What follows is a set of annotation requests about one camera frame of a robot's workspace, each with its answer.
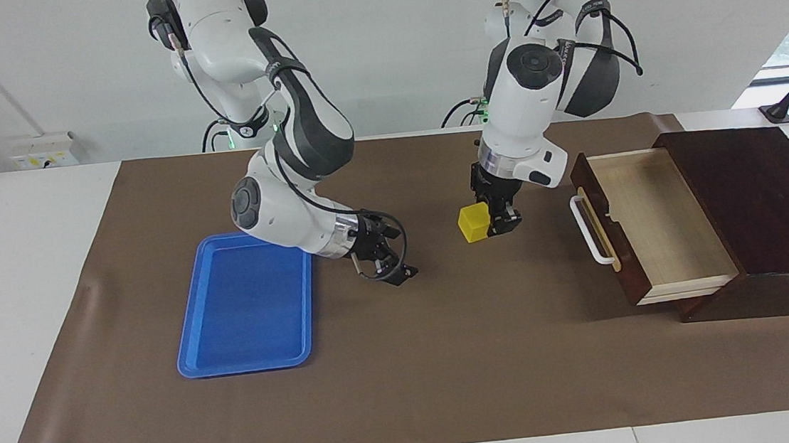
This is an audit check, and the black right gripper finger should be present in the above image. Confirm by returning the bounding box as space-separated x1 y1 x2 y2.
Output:
367 248 420 289
371 210 406 244

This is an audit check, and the yellow cube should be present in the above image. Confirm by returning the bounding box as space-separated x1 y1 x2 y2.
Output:
456 202 493 245

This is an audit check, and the white drawer handle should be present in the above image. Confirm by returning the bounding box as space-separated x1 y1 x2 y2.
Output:
568 191 619 268

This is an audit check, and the wooden drawer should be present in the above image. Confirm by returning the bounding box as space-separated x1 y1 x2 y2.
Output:
567 139 743 311

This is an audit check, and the dark wooden drawer cabinet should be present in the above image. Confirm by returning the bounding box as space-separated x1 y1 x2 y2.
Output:
651 122 789 327

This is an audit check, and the brown table mat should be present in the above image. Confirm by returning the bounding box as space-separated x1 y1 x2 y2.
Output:
0 100 789 443

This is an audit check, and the blue plastic tray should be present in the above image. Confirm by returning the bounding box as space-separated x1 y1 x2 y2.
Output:
166 226 322 380

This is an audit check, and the black left base cable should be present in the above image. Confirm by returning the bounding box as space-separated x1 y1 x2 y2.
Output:
438 94 495 131

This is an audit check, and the black base cable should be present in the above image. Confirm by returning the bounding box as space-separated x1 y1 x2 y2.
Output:
198 117 235 154
438 94 495 131

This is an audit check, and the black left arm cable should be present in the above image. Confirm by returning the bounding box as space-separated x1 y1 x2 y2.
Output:
498 0 644 91

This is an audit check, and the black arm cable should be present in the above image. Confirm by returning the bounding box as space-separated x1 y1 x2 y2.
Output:
145 0 413 299
498 0 644 91

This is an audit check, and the black right base cable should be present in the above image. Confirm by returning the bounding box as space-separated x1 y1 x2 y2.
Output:
198 117 235 154

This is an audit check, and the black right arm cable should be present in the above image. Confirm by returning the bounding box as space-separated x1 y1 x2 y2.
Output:
145 0 413 299

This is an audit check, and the white wall socket box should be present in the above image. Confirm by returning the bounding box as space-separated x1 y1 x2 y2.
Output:
7 132 81 172

